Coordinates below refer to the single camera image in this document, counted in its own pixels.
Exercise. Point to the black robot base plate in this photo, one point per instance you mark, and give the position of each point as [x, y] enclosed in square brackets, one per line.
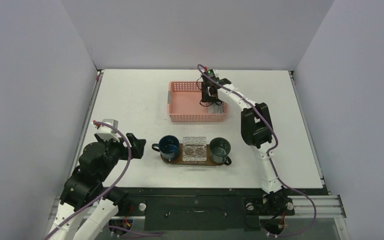
[202, 209]

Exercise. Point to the pink perforated plastic basket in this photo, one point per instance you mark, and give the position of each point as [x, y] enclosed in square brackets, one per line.
[186, 105]

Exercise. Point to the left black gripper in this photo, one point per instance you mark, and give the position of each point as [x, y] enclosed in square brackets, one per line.
[137, 145]

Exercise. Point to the brown oval wooden tray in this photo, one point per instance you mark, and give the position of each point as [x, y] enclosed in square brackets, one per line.
[180, 161]

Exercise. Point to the grey tape strip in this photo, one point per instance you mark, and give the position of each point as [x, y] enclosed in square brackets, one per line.
[169, 98]

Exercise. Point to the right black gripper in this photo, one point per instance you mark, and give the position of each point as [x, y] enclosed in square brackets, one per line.
[209, 93]

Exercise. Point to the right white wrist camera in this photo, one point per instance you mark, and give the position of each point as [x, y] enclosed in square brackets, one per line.
[215, 72]

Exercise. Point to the dark green mug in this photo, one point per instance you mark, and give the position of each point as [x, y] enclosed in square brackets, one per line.
[219, 151]

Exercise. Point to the dark blue mug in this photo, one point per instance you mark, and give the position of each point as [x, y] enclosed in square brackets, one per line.
[168, 147]

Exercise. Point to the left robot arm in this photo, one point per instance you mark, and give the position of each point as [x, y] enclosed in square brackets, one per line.
[85, 205]

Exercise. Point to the aluminium rail frame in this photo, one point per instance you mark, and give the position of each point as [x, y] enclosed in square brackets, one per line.
[327, 206]

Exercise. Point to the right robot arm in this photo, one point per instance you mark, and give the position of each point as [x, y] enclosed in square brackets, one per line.
[256, 131]

